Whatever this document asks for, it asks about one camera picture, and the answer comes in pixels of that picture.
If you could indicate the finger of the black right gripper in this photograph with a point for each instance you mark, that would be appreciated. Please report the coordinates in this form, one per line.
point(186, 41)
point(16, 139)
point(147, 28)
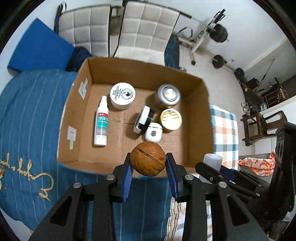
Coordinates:
point(214, 176)
point(244, 180)

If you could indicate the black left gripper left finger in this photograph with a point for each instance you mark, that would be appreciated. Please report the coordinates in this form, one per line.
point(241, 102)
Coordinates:
point(68, 218)

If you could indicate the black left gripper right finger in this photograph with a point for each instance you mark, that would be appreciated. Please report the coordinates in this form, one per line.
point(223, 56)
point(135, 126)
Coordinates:
point(231, 220)

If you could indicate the small white cylinder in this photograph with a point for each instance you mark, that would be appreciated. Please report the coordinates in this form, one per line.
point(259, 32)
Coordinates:
point(213, 160)

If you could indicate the brown walnut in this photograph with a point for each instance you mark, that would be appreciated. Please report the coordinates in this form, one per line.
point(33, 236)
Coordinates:
point(148, 159)

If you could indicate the white spray bottle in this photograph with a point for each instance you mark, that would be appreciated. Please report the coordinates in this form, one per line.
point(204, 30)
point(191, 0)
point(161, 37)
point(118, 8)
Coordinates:
point(101, 123)

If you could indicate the black and white round case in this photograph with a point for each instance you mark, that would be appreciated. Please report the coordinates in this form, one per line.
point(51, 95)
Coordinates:
point(143, 120)

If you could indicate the orange white patterned cloth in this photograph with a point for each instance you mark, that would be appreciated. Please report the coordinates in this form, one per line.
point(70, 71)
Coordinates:
point(260, 167)

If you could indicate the dark wooden chair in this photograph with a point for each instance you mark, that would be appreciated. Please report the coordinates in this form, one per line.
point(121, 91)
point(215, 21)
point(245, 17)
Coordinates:
point(262, 125)

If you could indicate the plaid checkered cloth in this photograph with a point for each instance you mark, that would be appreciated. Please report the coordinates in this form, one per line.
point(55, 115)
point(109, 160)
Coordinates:
point(226, 145)

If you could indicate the gold round tin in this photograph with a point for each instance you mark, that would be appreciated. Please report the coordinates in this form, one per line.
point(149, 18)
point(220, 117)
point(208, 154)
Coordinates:
point(171, 119)

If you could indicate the white earbud case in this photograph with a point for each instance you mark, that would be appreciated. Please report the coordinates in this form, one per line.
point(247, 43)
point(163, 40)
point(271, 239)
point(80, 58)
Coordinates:
point(154, 132)

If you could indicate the silver round tin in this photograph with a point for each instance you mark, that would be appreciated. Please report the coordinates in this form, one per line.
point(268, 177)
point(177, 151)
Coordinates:
point(167, 96)

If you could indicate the barbell on floor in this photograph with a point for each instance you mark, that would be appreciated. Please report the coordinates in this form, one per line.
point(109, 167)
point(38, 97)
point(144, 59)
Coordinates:
point(219, 62)

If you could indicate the blue striped cloth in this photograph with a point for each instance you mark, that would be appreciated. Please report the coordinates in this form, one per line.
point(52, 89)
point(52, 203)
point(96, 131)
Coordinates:
point(31, 179)

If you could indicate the white round jar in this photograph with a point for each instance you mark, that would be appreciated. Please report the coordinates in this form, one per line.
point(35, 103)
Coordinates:
point(122, 95)

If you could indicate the barbell on rack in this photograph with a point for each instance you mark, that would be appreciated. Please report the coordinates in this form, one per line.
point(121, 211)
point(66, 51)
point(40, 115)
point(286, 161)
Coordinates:
point(216, 31)

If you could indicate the white quilted chair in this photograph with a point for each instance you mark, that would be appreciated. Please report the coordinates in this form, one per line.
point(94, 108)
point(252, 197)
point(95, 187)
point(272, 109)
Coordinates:
point(145, 32)

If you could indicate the blue foam mat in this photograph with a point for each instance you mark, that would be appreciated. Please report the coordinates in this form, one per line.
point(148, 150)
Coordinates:
point(40, 48)

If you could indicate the white quilted cushion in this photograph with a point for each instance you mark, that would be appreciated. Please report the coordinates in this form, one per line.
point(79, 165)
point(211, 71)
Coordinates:
point(86, 27)

